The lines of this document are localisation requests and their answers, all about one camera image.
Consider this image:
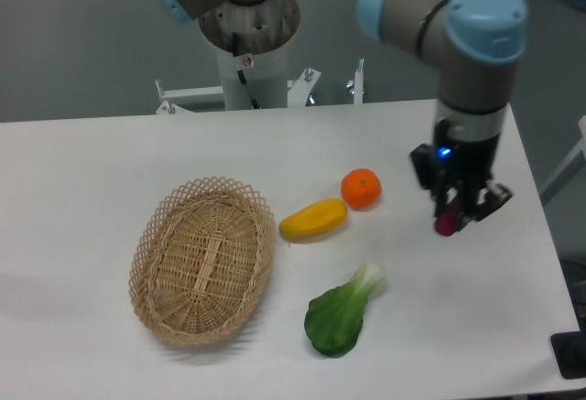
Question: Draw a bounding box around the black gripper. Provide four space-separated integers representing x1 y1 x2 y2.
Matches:
410 118 512 230

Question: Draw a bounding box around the purple sweet potato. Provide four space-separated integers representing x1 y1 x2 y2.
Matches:
434 196 461 237

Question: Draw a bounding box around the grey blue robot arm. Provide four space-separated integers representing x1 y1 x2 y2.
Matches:
158 0 528 236

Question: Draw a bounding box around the woven wicker basket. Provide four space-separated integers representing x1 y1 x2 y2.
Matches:
129 177 276 346

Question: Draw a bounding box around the orange tangerine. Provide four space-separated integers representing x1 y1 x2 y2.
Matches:
340 168 382 211

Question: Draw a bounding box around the yellow mango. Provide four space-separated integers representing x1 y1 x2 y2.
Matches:
278 199 348 241

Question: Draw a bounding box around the black box at table edge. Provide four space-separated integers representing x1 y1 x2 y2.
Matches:
550 331 585 380

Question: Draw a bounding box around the green bok choy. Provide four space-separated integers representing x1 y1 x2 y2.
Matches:
303 263 386 358

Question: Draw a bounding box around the white frame at right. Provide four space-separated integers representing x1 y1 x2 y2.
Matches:
538 116 585 206

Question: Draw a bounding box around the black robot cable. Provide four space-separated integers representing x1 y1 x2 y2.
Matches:
231 32 261 111

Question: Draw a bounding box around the white metal base frame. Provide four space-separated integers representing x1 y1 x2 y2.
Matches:
154 59 367 115

